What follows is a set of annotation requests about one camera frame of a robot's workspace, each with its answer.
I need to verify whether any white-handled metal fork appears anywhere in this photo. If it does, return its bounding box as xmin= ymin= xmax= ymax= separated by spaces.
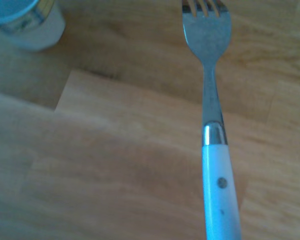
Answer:
xmin=181 ymin=0 xmax=243 ymax=240

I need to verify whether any small printed white cup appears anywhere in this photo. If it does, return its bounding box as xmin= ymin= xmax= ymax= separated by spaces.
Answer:
xmin=0 ymin=0 xmax=67 ymax=53

